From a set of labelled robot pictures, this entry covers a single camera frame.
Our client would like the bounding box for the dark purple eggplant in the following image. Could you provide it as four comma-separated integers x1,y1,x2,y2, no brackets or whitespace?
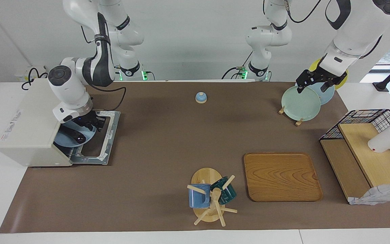
68,130,88,143

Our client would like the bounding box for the glass oven door with handle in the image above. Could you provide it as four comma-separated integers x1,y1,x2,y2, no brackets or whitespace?
69,110,121,165

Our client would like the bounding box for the light blue serving plate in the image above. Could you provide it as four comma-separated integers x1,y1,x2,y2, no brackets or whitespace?
53,123,97,148

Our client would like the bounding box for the cream toaster oven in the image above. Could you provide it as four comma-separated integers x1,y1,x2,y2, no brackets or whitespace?
0,79,74,167

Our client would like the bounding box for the light blue racked plate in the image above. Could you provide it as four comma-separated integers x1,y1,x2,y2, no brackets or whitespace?
308,81,335,105

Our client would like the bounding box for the yellow plate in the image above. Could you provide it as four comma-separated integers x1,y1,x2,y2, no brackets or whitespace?
309,58,348,90

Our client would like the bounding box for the pale green plate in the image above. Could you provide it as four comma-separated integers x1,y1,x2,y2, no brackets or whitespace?
281,85,322,122

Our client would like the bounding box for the wooden plate rack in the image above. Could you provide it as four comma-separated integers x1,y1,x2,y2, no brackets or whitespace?
278,106,304,126

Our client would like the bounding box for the large brown table mat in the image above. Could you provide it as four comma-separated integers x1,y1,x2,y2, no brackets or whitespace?
0,81,390,233

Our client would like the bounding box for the white cup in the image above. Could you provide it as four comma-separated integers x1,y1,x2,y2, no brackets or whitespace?
367,126,390,153

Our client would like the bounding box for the rectangular wooden tray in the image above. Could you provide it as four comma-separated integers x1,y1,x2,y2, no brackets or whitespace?
243,152,323,202

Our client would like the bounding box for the wooden mug tree stand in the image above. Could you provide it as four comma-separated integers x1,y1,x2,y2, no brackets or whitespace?
187,167,238,227

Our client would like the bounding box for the blue mug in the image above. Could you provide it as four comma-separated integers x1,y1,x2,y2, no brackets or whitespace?
188,183,211,208

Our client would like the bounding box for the dark green mug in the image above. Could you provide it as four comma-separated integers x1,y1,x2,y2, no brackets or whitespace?
210,176,237,205

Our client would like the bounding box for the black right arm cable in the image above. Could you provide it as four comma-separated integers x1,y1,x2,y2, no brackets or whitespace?
80,25,127,112

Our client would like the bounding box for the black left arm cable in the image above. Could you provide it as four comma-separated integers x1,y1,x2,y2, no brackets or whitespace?
285,0,383,60

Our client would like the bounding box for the black power cable bundle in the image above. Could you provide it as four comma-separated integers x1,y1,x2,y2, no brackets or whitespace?
21,67,50,90

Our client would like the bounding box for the black arm base cable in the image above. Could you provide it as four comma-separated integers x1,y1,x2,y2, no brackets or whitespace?
221,51,254,80

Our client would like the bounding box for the wooden shelf with wire mesh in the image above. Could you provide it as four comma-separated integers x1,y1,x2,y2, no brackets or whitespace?
319,109,390,206

